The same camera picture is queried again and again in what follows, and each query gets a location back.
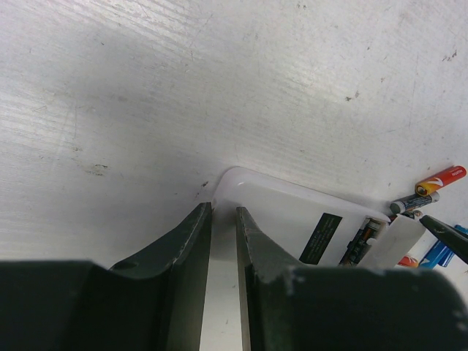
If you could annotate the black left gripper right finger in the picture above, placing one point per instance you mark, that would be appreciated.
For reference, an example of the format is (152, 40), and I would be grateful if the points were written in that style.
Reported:
(288, 305)

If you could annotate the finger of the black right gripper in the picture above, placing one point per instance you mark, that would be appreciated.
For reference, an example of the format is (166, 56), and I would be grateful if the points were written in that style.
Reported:
(454, 239)

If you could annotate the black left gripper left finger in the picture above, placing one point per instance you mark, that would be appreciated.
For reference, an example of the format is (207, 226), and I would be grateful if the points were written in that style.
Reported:
(151, 300)

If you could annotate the white battery cover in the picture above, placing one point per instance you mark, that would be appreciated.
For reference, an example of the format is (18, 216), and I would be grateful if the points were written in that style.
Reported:
(393, 243)

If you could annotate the red battery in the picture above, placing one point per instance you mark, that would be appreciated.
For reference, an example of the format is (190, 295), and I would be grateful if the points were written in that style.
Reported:
(408, 261)
(440, 180)

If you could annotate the dark battery pair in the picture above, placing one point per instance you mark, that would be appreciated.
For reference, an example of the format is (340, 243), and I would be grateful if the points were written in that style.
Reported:
(412, 202)

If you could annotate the white red-faced remote control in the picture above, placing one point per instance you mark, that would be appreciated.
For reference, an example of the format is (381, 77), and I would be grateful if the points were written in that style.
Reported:
(311, 226)

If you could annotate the blue battery right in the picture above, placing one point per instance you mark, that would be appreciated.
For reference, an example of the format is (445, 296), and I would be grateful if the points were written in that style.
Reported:
(461, 229)

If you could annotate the blue battery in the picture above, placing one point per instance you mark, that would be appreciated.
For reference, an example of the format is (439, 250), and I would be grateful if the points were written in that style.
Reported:
(439, 254)
(461, 229)

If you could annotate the blue battery left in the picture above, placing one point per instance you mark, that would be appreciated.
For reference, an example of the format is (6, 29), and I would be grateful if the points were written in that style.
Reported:
(439, 254)

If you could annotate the red battery on table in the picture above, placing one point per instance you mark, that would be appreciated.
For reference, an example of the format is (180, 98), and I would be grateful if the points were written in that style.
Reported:
(408, 261)

